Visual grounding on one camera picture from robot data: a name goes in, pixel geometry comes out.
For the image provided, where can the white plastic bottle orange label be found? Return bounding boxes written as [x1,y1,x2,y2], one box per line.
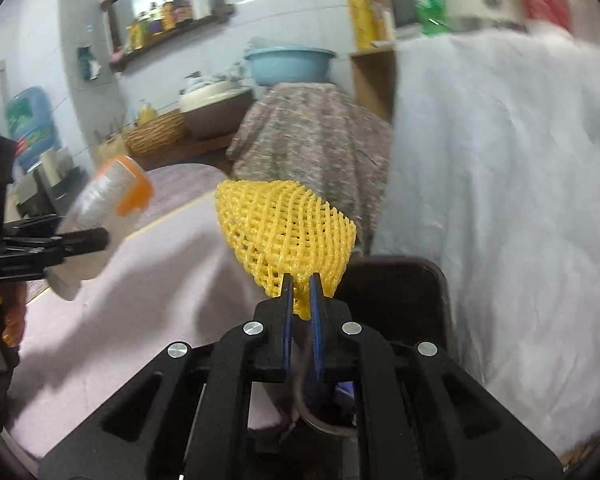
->
[45,156,154,301]

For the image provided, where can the yellow foam fruit net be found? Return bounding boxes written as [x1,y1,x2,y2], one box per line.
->
[215,180,356,321]

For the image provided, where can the dark brown trash bin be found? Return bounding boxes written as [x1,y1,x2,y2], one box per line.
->
[291,253,456,438]

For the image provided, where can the person's left hand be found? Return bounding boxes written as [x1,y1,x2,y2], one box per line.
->
[0,282,28,349]

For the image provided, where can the water dispenser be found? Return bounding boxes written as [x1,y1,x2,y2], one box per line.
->
[14,148,88,218]

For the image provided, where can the beige chopstick holder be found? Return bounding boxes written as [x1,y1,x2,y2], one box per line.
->
[94,122,130,164]

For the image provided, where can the lilac tablecloth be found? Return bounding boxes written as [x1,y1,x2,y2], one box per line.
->
[8,164,265,458]

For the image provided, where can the blue water jug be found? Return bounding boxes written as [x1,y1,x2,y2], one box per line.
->
[6,86,60,172]

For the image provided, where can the woven basket sink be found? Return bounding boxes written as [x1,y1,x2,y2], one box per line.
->
[124,110,187,156]

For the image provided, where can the yellow soap dispenser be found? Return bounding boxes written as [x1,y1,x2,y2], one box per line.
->
[136,101,158,126]

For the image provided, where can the green hanging packet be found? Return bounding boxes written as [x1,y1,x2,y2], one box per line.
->
[76,46,102,81]

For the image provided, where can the brown white rice cooker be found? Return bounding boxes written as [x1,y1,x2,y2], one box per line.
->
[178,80,254,141]

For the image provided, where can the wooden framed mirror shelf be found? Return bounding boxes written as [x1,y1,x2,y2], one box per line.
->
[100,0,236,73]

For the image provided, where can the floral cloth cover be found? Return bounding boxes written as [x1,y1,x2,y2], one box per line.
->
[226,84,393,254]

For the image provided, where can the light blue basin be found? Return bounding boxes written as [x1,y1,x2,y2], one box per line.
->
[244,46,336,87]

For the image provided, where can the white sheet cover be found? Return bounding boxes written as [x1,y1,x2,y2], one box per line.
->
[373,32,600,454]

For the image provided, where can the wooden side shelf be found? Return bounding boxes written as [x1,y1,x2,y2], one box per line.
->
[349,44,396,122]

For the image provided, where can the yellow cling wrap roll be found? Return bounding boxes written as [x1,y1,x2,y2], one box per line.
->
[347,0,377,50]

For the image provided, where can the green soda bottle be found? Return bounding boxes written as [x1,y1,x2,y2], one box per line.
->
[415,0,450,36]

